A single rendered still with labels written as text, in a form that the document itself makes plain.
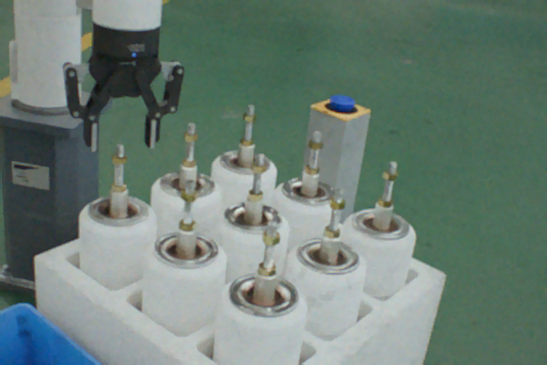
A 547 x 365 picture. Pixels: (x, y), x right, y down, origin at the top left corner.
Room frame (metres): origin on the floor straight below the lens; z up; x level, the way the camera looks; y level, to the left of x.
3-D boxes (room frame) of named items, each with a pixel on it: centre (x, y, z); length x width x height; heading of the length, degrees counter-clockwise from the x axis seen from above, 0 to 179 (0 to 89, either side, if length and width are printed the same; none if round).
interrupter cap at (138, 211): (0.78, 0.18, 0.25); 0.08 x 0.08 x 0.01
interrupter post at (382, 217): (0.83, -0.15, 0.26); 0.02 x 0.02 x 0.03
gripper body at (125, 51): (0.78, 0.18, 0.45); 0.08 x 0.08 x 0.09
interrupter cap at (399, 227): (0.83, -0.15, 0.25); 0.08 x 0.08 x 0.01
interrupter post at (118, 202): (0.78, 0.18, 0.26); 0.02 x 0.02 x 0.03
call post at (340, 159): (1.08, -0.09, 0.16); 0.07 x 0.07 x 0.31; 53
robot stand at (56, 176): (0.99, 0.34, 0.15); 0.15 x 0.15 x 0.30; 82
